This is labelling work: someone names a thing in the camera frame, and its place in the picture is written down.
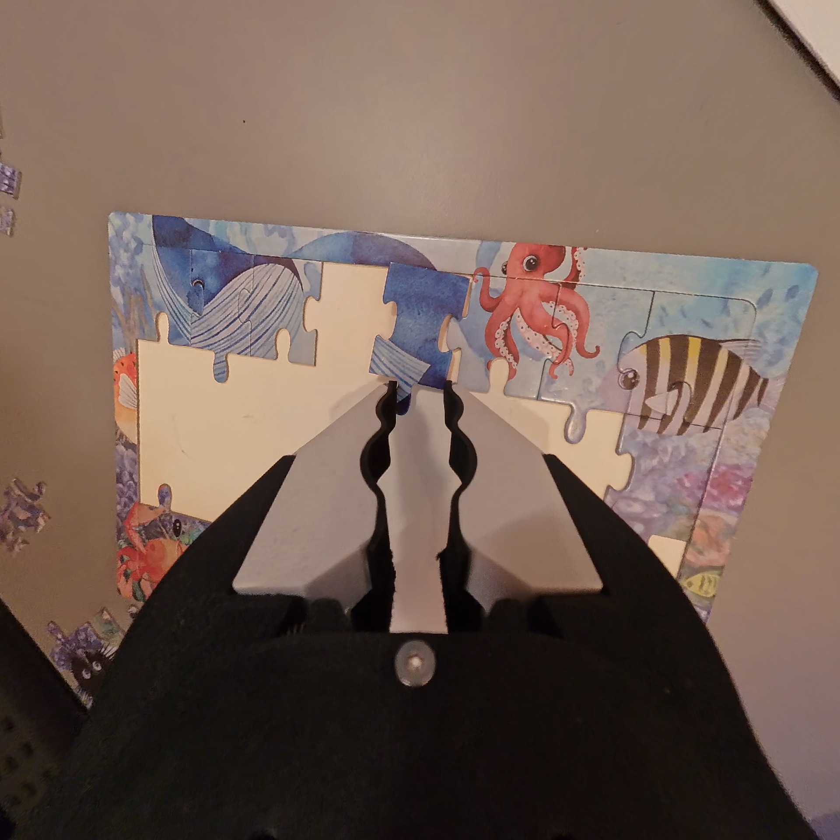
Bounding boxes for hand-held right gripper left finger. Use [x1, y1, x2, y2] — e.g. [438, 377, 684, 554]
[234, 381, 400, 631]

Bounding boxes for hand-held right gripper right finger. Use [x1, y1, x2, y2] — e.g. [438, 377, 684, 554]
[436, 381, 602, 631]

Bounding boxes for sea print jigsaw puzzle board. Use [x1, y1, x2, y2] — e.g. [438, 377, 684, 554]
[107, 211, 819, 624]

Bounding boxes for purple blue edge puzzle piece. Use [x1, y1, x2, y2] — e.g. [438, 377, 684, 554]
[604, 420, 726, 526]

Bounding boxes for dark blue striped puzzle piece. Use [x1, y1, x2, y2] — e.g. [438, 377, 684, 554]
[369, 261, 471, 416]

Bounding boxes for joined orange crab puzzle pieces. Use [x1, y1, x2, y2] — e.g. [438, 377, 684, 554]
[117, 484, 212, 601]

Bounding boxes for joined blue whale puzzle pieces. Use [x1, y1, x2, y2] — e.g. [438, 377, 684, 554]
[152, 249, 324, 385]

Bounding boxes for black spiny fish puzzle piece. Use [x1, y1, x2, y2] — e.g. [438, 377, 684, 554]
[47, 607, 127, 708]

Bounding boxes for black mesh chair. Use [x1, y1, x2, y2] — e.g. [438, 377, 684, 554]
[0, 597, 88, 840]

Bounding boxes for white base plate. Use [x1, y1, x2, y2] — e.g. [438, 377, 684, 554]
[755, 0, 840, 102]

